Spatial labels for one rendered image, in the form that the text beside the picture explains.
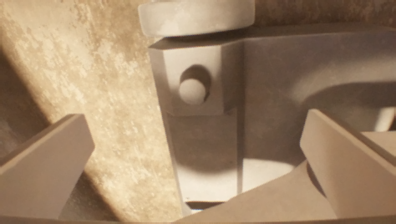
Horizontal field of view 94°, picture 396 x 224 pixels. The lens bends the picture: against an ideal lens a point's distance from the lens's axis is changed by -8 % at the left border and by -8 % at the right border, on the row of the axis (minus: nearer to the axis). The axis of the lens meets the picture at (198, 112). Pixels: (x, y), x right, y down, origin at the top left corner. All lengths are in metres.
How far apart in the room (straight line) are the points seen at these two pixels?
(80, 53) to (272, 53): 0.48
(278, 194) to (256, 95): 0.16
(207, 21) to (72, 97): 0.51
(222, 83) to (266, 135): 0.15
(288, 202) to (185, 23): 0.27
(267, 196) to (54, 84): 0.63
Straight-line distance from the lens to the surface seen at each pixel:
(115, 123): 0.66
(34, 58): 0.72
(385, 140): 0.36
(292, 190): 0.30
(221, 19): 0.30
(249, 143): 0.41
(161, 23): 0.31
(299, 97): 0.38
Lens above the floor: 0.49
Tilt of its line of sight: 61 degrees down
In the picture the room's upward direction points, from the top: 168 degrees counter-clockwise
